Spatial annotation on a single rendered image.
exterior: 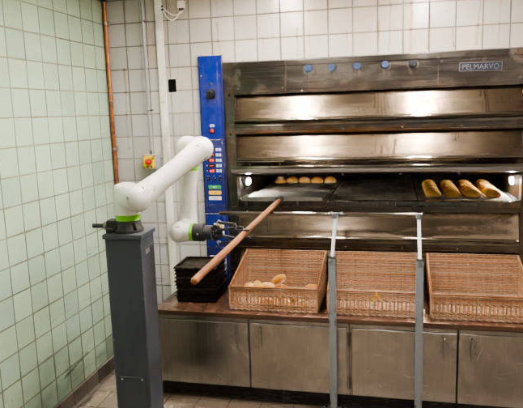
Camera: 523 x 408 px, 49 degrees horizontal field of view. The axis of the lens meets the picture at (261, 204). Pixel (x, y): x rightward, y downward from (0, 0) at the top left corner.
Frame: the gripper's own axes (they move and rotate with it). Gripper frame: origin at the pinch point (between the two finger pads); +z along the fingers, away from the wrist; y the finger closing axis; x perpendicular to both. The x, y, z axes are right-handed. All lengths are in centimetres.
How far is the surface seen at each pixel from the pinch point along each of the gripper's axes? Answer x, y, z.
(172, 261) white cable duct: -99, 43, -81
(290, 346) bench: -48, 79, 13
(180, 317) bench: -47, 65, -56
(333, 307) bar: -42, 51, 39
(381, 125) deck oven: -103, -49, 64
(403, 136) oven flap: -105, -42, 78
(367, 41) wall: -102, -101, 55
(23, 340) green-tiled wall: 17, 58, -120
